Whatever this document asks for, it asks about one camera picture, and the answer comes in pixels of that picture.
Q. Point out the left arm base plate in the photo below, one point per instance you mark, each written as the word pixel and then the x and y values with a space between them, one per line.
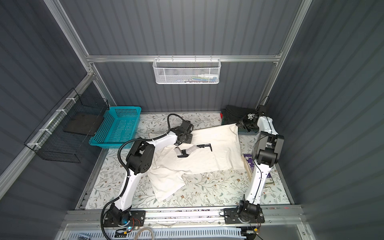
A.
pixel 117 218

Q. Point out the black wire wall basket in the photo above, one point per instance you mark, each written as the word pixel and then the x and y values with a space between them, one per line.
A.
pixel 66 134

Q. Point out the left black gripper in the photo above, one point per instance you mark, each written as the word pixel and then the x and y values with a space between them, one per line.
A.
pixel 189 138

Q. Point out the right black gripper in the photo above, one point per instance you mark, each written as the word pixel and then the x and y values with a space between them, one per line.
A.
pixel 243 123

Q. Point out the teal plastic laundry basket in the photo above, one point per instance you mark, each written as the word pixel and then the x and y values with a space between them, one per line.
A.
pixel 119 126

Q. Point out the items in mesh basket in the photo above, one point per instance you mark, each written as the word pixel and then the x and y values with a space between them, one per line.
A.
pixel 198 79

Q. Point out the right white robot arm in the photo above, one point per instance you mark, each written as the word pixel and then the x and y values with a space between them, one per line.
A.
pixel 265 154

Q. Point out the white vented cable duct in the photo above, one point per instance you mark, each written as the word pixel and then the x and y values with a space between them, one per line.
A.
pixel 179 234

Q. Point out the aluminium frame rail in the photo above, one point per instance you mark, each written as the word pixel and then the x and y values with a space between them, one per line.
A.
pixel 183 58

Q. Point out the white t shirt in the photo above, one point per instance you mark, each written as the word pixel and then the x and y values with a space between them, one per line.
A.
pixel 214 149

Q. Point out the black pad in wire basket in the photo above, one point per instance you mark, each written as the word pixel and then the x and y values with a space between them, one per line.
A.
pixel 84 124

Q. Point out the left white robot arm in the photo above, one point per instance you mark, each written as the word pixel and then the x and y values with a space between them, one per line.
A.
pixel 136 157

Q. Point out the white mesh wall basket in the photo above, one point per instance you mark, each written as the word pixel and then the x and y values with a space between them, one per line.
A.
pixel 165 72

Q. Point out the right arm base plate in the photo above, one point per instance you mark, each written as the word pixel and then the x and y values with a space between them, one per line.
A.
pixel 253 216

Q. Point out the purple printed book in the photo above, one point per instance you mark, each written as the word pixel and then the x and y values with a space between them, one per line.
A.
pixel 250 166

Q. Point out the folded dark t shirt stack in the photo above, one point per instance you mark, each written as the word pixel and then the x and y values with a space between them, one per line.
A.
pixel 233 115

